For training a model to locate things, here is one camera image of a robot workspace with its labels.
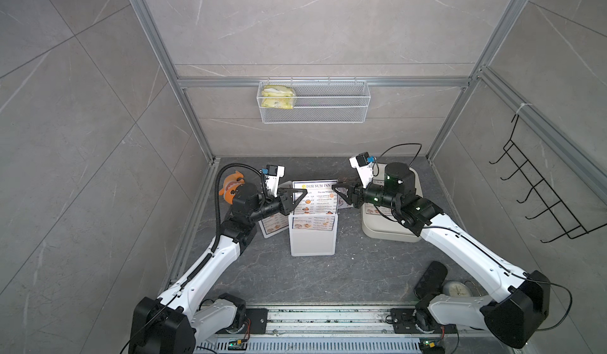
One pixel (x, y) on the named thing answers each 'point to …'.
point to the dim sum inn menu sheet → (321, 198)
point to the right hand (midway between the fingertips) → (338, 184)
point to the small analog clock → (456, 288)
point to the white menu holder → (305, 242)
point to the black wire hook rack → (525, 167)
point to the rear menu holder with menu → (273, 224)
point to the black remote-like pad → (431, 283)
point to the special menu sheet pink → (341, 202)
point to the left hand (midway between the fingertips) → (307, 190)
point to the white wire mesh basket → (311, 102)
